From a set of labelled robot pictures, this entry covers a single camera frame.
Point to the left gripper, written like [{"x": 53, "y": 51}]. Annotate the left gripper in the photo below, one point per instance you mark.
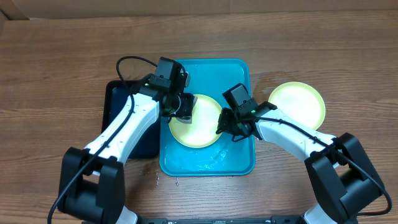
[{"x": 188, "y": 107}]

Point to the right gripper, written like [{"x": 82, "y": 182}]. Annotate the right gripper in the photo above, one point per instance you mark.
[{"x": 226, "y": 125}]

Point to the yellow-green plate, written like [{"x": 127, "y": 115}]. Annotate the yellow-green plate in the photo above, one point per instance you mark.
[
  {"x": 300, "y": 102},
  {"x": 201, "y": 132}
]

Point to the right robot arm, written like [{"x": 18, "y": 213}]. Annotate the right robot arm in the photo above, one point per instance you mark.
[{"x": 344, "y": 180}]

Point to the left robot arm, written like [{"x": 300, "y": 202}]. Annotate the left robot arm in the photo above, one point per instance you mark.
[{"x": 92, "y": 179}]

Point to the teal plastic tray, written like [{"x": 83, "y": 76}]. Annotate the teal plastic tray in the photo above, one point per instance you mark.
[{"x": 210, "y": 77}]

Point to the black water tray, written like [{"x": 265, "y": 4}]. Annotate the black water tray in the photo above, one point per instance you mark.
[{"x": 148, "y": 147}]

